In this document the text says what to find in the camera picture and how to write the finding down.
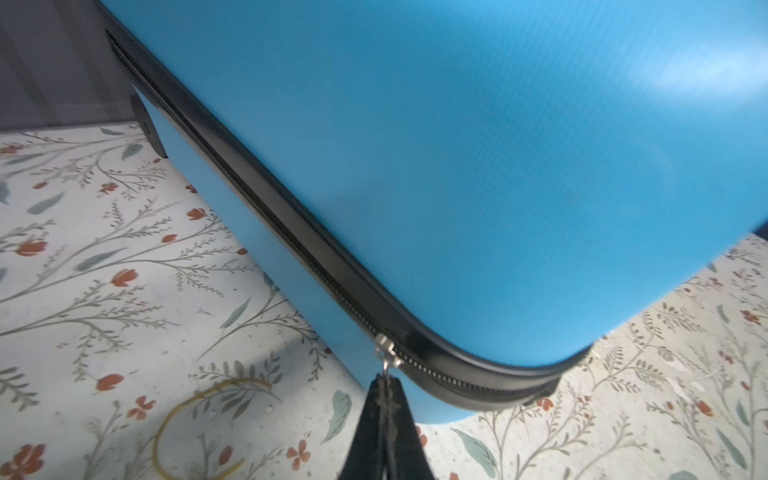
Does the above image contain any blue hardshell suitcase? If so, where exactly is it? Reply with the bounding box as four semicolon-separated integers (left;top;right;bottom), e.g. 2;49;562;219
97;1;767;424

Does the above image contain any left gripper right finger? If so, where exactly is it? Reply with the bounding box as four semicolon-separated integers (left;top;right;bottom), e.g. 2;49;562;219
386;377;435;480

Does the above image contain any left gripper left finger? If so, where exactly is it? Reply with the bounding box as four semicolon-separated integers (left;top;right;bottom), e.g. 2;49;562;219
338;375;386;480

